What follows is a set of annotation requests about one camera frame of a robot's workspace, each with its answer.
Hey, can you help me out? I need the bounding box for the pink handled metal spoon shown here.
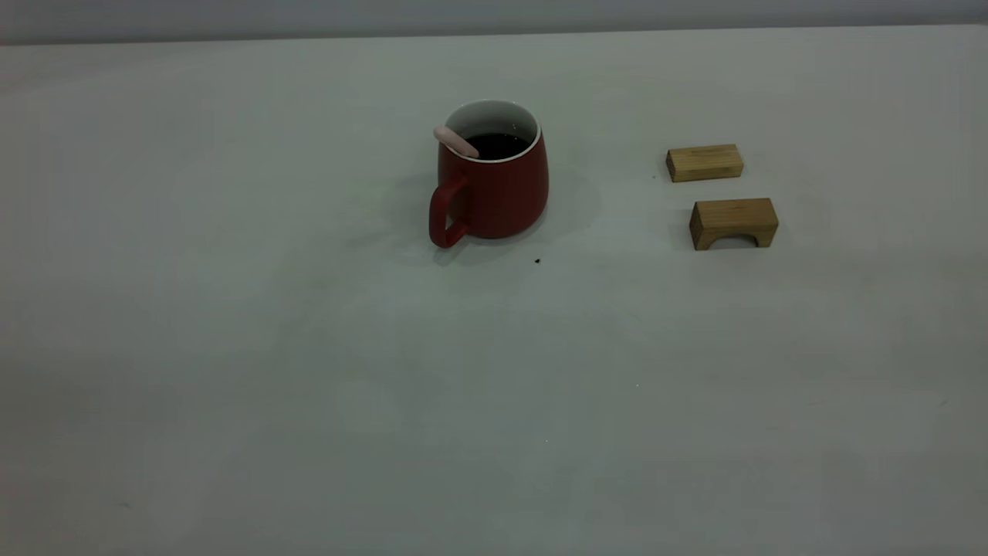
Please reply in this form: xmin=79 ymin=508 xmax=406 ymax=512
xmin=433 ymin=125 xmax=481 ymax=160

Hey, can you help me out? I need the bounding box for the red ceramic mug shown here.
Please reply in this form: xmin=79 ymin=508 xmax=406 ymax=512
xmin=429 ymin=99 xmax=550 ymax=249

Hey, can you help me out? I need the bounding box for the dark coffee liquid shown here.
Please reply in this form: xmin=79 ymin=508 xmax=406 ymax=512
xmin=463 ymin=133 xmax=533 ymax=161

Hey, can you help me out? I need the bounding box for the flat wooden block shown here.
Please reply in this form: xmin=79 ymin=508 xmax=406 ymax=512
xmin=667 ymin=144 xmax=745 ymax=183

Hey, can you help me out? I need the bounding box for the arched wooden block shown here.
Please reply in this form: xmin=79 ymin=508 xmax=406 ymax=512
xmin=689 ymin=198 xmax=779 ymax=250

